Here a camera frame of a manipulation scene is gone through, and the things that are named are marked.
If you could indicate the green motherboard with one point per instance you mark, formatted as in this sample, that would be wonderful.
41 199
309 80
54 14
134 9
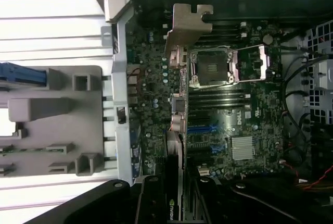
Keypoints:
260 104

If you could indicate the CPU socket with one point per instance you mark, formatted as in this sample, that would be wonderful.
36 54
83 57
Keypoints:
210 69

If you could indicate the grey parts rack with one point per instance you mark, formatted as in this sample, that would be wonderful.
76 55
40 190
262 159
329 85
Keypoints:
86 119

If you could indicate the green RAM stick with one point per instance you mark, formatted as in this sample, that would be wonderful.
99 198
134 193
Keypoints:
5 151

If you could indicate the long blue expansion slot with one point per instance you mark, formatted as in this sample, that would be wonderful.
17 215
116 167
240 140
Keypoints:
200 129

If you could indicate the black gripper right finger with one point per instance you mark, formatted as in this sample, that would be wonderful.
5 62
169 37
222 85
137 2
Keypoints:
221 203

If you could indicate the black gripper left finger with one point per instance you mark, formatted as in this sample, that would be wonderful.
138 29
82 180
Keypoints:
104 203

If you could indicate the round coin cell battery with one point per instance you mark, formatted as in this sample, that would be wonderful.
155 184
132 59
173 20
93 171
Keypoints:
268 39

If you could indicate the blue disk caddy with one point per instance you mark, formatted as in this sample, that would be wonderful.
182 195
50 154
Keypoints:
23 74

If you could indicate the perforated metal drive cage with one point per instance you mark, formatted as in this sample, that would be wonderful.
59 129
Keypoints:
321 52

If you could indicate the short blue expansion slot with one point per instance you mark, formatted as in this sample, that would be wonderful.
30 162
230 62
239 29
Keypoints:
216 149

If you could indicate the black open PC case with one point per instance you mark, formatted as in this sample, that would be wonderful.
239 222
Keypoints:
122 78

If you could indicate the metal socket cover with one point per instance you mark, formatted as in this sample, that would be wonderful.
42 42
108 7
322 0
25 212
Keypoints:
249 65

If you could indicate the thin locking lever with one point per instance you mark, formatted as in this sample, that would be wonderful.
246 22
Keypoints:
219 47

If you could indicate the silver chipset heat sink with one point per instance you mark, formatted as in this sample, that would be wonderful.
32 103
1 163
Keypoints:
242 148

